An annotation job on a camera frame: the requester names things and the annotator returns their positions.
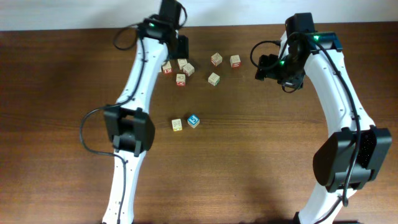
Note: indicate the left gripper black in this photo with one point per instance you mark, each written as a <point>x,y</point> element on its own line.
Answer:
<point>180,47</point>

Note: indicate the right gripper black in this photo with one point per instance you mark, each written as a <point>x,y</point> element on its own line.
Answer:
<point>293,82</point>

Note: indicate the red lightbulb wooden block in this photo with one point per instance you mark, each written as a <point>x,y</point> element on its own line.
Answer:
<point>181,79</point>

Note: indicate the blue 5 wooden block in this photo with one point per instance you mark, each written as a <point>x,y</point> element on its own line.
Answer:
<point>193,121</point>

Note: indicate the red X wooden block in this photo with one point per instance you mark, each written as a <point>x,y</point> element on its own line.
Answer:
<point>177,125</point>

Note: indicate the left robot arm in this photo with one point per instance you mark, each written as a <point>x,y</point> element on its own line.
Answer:
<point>130,129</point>

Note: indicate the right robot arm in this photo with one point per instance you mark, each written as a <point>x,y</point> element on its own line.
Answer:
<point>356,148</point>

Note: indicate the plain top wooden block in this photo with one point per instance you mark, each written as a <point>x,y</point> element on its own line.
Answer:
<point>181,63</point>

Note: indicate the red U wooden block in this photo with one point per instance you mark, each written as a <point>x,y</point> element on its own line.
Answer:
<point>235,61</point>

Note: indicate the red-sided wooden block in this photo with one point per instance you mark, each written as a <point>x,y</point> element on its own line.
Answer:
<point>166,67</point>

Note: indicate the tilted wooden block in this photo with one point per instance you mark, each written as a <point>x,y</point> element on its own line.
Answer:
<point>188,69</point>

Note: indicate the red striped wooden block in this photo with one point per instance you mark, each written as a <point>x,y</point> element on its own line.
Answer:
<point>216,59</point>

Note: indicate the green-sided wooden block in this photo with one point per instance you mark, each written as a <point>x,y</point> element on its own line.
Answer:
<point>214,79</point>

